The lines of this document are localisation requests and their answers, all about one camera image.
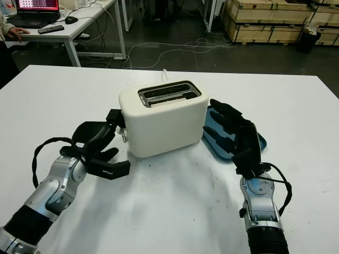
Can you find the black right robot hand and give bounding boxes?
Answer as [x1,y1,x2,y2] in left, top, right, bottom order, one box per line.
[202,98,263,170]

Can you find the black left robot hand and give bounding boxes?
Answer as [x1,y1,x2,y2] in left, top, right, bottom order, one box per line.
[70,108,127,166]

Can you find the blue plastic tray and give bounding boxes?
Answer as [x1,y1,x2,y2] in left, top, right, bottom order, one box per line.
[202,105,268,161]

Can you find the white office desk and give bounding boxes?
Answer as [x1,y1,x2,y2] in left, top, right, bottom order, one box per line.
[0,0,127,68]

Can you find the wooden plywood crate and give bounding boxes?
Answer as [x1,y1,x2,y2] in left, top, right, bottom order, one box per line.
[221,0,314,46]
[308,0,339,47]

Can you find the black remote control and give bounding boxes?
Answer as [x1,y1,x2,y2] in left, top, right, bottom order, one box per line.
[37,24,65,35]

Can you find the black waste bin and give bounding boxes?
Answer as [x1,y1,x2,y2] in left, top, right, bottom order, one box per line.
[295,23,322,55]

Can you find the person in beige jacket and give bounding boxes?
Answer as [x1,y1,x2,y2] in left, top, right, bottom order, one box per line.
[0,12,31,43]

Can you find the white metal table leg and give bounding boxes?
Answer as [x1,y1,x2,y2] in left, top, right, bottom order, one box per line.
[203,0,222,34]

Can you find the black laptop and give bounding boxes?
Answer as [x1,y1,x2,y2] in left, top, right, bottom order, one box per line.
[6,0,62,30]

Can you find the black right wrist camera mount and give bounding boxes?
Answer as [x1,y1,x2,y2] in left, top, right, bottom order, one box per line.
[231,148,262,180]

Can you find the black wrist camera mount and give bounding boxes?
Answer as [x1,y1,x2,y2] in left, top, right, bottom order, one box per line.
[86,158,131,182]
[231,148,262,180]

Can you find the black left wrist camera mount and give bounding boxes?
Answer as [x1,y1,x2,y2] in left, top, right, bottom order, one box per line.
[86,158,131,182]

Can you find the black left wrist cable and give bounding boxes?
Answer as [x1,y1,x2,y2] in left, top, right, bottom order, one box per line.
[32,137,88,189]

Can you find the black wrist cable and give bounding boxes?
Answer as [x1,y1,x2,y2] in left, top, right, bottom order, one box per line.
[32,137,88,189]
[261,162,293,215]

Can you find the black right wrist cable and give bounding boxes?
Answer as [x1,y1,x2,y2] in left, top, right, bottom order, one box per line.
[261,162,293,215]

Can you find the white floor cable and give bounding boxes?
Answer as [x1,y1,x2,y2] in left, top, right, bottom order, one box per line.
[122,37,234,71]

